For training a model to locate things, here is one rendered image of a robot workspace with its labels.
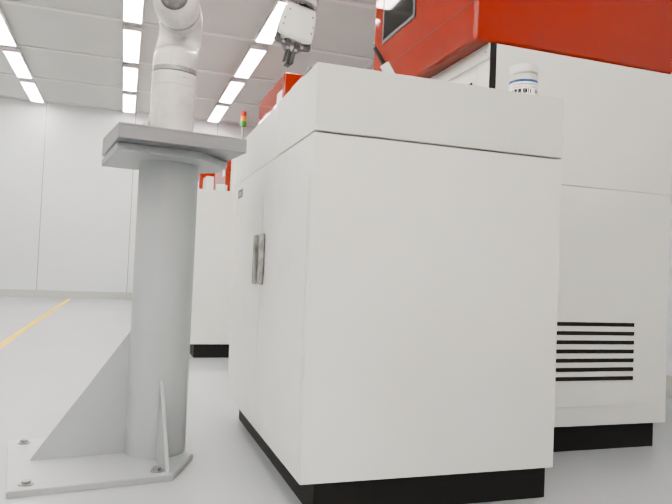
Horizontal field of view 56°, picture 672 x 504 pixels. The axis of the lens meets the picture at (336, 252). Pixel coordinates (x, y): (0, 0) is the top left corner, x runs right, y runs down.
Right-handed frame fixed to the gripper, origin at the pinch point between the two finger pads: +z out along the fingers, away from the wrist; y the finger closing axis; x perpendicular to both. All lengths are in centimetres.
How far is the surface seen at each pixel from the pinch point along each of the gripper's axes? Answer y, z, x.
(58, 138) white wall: 155, -84, -801
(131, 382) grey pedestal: 18, 97, -6
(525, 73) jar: -51, -2, 39
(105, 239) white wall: 58, 38, -801
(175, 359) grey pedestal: 9, 88, -2
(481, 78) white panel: -57, -13, 7
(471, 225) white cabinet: -43, 39, 45
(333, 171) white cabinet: -8, 37, 45
